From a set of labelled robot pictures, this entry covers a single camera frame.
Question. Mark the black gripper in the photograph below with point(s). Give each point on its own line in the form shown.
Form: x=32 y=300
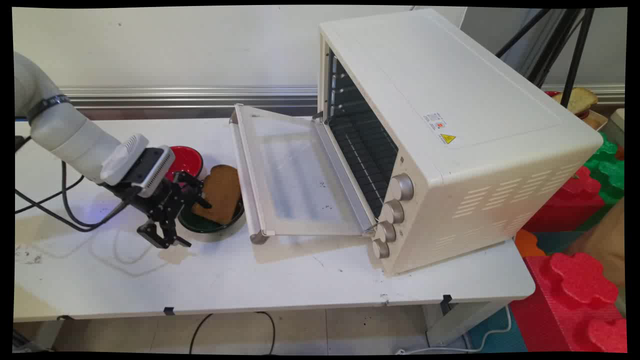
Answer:
x=159 y=202

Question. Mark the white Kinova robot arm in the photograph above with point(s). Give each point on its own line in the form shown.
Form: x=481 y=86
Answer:
x=60 y=132

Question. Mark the green bowl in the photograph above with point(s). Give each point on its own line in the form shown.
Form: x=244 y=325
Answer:
x=210 y=226

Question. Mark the brown bread slice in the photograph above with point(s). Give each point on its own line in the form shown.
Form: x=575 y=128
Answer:
x=222 y=192

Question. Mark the red bowl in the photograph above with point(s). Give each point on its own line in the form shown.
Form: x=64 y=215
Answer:
x=187 y=160

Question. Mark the black table clip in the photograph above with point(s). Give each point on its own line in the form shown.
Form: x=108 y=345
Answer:
x=169 y=311
x=446 y=300

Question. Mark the silver oven knob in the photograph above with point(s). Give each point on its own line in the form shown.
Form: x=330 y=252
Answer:
x=402 y=187
x=380 y=248
x=393 y=211
x=385 y=232

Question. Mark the white label sticker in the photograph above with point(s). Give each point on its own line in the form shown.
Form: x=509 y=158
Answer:
x=435 y=120

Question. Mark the yellow warning sticker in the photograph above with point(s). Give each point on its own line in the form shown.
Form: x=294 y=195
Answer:
x=447 y=138

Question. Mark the cream toaster oven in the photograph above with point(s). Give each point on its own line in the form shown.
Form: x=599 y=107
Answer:
x=490 y=150

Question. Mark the orange foam piece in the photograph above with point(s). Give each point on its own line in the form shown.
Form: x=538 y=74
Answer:
x=529 y=242

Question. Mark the large red foam block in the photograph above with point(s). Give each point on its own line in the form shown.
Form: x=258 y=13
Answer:
x=575 y=305

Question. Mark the light toast slice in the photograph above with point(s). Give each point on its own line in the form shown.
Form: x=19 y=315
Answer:
x=577 y=99

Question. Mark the beige tray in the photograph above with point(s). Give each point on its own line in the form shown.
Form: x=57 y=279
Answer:
x=595 y=120

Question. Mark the black tripod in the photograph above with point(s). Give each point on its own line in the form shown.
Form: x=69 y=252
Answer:
x=575 y=50

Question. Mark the green foam block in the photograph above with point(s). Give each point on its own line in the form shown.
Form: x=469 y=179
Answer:
x=610 y=170

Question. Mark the aluminium rail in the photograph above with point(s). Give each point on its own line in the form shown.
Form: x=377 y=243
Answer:
x=200 y=96

